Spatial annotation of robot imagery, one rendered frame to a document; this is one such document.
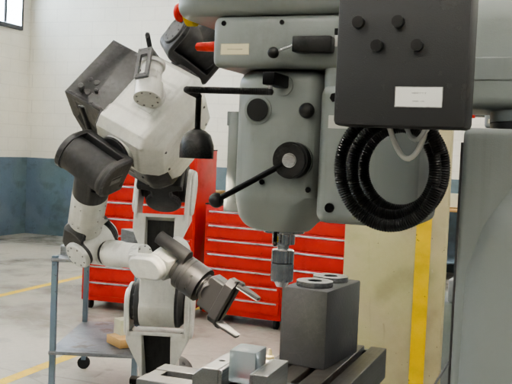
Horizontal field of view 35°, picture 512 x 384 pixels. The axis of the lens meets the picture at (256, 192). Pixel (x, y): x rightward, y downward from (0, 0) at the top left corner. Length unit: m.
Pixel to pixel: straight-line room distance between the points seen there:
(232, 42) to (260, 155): 0.23
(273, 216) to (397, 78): 0.48
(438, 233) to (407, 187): 1.87
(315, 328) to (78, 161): 0.69
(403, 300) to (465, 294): 1.98
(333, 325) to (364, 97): 0.85
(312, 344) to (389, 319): 1.49
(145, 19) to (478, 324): 11.11
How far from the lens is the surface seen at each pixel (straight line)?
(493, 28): 1.48
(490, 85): 1.47
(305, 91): 1.55
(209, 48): 1.85
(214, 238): 6.82
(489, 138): 1.41
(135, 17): 12.39
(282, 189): 1.56
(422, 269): 3.36
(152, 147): 1.99
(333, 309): 1.96
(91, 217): 2.07
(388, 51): 1.24
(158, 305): 2.33
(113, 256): 2.11
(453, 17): 1.23
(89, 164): 1.95
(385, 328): 3.44
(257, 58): 1.57
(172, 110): 2.02
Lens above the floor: 1.47
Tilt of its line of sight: 3 degrees down
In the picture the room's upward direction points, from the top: 2 degrees clockwise
